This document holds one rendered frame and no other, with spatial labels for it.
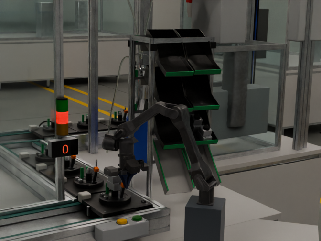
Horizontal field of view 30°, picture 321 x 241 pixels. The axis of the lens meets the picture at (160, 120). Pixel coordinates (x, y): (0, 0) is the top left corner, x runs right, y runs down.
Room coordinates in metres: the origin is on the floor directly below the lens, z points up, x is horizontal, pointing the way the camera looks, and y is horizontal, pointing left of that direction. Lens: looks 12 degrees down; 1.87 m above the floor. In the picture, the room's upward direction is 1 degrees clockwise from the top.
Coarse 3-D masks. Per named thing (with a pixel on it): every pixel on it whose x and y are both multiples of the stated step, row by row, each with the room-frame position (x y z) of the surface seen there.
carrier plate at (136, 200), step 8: (128, 192) 2.57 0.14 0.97; (88, 200) 2.45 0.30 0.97; (96, 200) 2.46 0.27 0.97; (136, 200) 2.47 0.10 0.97; (96, 208) 2.36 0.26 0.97; (104, 208) 2.36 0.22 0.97; (112, 208) 2.36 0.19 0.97; (120, 208) 2.37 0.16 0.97; (128, 208) 2.37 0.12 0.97; (136, 208) 2.38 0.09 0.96; (144, 208) 2.41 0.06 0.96; (104, 216) 2.30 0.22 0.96
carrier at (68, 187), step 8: (96, 160) 2.73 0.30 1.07; (80, 168) 2.71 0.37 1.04; (88, 168) 2.67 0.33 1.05; (80, 176) 2.71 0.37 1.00; (88, 176) 2.66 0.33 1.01; (96, 176) 2.73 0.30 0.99; (104, 176) 2.80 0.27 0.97; (64, 184) 2.66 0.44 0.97; (72, 184) 2.67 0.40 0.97; (80, 184) 2.61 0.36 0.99; (88, 184) 2.61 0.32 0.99; (96, 184) 2.62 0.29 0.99; (104, 184) 2.68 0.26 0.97; (72, 192) 2.55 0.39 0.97; (96, 192) 2.57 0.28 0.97
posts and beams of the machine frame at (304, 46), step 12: (252, 0) 4.27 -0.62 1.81; (312, 0) 3.81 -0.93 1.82; (252, 12) 4.27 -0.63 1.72; (252, 24) 4.28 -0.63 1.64; (252, 36) 4.28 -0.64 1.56; (300, 48) 3.82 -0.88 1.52; (300, 60) 3.82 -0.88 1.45; (300, 72) 3.82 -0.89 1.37; (300, 84) 3.80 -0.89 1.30; (300, 96) 3.80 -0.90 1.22; (300, 108) 3.80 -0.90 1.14; (300, 120) 3.80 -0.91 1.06; (300, 132) 3.81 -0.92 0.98; (300, 144) 3.81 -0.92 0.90
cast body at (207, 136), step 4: (200, 128) 2.64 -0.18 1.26; (204, 128) 2.62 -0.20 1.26; (208, 128) 2.62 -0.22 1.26; (200, 132) 2.64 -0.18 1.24; (204, 132) 2.61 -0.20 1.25; (208, 132) 2.63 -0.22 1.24; (200, 136) 2.64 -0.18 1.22; (204, 136) 2.63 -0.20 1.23; (208, 136) 2.63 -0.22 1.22; (200, 140) 2.64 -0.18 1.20; (204, 140) 2.62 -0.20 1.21
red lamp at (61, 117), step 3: (57, 114) 2.44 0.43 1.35; (60, 114) 2.43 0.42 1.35; (63, 114) 2.44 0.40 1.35; (66, 114) 2.44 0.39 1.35; (57, 117) 2.44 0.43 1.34; (60, 117) 2.43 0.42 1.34; (63, 117) 2.44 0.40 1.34; (66, 117) 2.44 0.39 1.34; (57, 120) 2.44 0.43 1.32; (60, 120) 2.43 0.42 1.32; (63, 120) 2.44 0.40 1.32; (66, 120) 2.44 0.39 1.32; (60, 123) 2.43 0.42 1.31; (63, 123) 2.44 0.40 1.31
